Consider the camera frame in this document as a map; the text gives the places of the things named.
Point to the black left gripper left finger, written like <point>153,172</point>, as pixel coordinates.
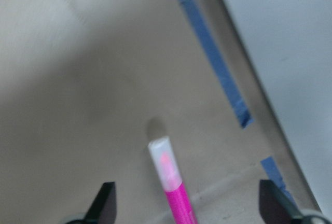
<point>104,206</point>

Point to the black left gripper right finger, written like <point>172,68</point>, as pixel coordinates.
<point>275,207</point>

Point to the pink highlighter pen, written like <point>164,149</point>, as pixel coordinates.
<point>165,163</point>

